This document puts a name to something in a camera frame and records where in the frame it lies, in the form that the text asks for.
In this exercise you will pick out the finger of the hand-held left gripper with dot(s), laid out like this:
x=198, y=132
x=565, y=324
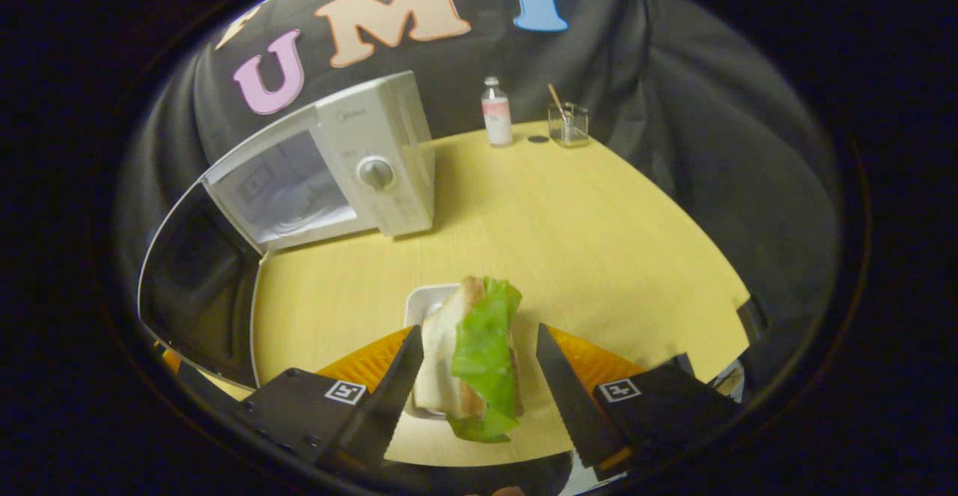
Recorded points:
x=209, y=385

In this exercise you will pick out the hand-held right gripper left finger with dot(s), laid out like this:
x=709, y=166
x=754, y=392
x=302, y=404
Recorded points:
x=389, y=399

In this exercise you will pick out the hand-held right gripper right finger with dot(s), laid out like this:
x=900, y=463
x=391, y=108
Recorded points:
x=572, y=406

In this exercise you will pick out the sandwich with green lettuce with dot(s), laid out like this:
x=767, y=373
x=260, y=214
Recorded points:
x=479, y=346

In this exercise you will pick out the white microwave oven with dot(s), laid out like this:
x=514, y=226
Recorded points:
x=389, y=174

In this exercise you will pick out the white square plate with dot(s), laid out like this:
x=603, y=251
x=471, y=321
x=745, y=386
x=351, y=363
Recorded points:
x=423, y=305

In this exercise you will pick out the clear square glass cup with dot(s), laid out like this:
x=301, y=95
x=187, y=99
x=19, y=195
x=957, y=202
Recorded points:
x=569, y=129

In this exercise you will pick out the black backdrop cloth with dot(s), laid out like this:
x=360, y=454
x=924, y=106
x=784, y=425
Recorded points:
x=711, y=144

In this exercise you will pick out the small bottle with pink label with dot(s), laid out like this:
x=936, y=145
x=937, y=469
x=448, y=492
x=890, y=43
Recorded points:
x=497, y=118

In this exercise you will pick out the wooden stick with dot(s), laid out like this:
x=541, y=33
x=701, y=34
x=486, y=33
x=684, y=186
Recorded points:
x=555, y=98

